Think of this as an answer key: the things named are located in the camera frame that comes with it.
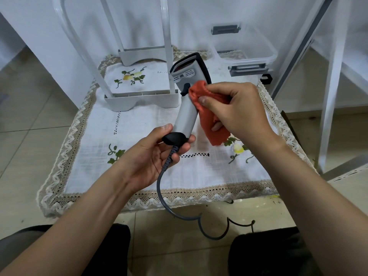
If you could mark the person's right forearm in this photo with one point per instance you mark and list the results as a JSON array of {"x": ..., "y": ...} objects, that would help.
[{"x": 310, "y": 206}]

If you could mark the person's left middle finger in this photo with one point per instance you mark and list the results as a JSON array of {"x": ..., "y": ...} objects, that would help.
[{"x": 185, "y": 148}]

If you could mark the person's right thumb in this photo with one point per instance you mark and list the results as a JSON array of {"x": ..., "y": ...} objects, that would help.
[{"x": 212, "y": 101}]

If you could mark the person's right hand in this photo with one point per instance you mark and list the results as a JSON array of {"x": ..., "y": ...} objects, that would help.
[{"x": 244, "y": 112}]

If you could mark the white embroidered lace tablecloth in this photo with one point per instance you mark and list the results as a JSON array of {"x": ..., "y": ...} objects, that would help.
[{"x": 115, "y": 126}]

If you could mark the person's left leg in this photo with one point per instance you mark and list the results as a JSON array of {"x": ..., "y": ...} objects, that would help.
[{"x": 109, "y": 250}]

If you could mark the grey black barcode scanner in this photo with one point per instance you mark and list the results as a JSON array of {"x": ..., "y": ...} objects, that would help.
[{"x": 187, "y": 112}]

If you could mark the small black plastic part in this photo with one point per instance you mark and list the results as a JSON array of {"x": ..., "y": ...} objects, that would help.
[{"x": 266, "y": 79}]

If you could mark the clear plastic storage box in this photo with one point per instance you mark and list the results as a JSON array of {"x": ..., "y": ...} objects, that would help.
[{"x": 244, "y": 45}]

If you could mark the person's left thumb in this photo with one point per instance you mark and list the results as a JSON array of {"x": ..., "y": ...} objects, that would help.
[{"x": 164, "y": 132}]

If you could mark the orange cleaning cloth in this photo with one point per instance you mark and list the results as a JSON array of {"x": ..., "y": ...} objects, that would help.
[{"x": 210, "y": 123}]

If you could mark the white shelf frame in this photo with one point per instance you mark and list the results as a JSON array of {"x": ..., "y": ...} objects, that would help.
[{"x": 332, "y": 83}]

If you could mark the person's right leg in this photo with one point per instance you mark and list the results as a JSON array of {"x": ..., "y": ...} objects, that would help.
[{"x": 267, "y": 252}]

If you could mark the white metal rack stand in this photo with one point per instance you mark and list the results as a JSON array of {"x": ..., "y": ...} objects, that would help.
[{"x": 143, "y": 102}]

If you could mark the person's left forearm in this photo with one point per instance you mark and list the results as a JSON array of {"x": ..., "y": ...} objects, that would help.
[{"x": 72, "y": 227}]

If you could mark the person's leg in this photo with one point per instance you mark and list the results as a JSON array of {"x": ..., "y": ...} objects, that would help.
[
  {"x": 109, "y": 250},
  {"x": 267, "y": 252}
]

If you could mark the black metal table scroll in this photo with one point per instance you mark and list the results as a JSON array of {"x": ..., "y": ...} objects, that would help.
[{"x": 241, "y": 224}]

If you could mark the person's left hand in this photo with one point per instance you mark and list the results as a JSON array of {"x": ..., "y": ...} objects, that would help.
[{"x": 143, "y": 160}]

